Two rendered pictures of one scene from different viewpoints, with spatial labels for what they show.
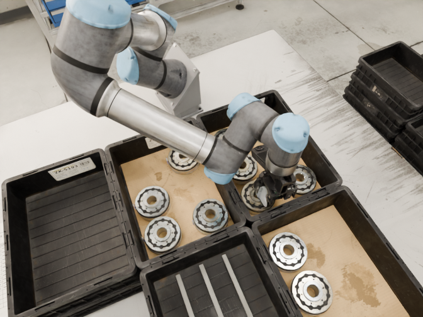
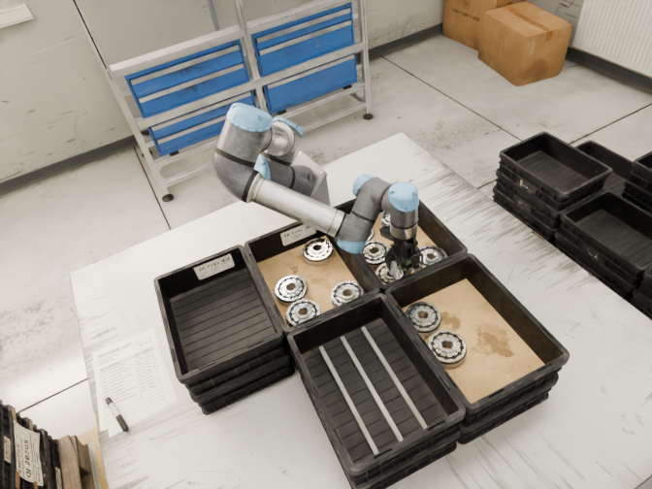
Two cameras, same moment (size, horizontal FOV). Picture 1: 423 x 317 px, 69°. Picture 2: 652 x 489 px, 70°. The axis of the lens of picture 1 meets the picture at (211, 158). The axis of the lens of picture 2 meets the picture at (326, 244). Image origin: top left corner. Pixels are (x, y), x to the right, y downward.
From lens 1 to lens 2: 0.61 m
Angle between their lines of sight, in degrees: 12
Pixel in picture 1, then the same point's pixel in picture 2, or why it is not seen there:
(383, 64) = (531, 157)
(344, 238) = (477, 305)
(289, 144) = (403, 204)
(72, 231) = (217, 322)
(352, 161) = (491, 247)
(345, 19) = (496, 117)
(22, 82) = (121, 221)
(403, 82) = (554, 174)
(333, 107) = (470, 200)
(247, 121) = (369, 193)
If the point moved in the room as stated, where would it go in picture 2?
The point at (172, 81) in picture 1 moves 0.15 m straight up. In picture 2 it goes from (301, 184) to (294, 151)
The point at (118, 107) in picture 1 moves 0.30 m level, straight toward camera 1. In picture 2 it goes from (264, 191) to (313, 260)
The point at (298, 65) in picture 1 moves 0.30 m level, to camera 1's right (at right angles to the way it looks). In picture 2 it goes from (430, 164) to (498, 154)
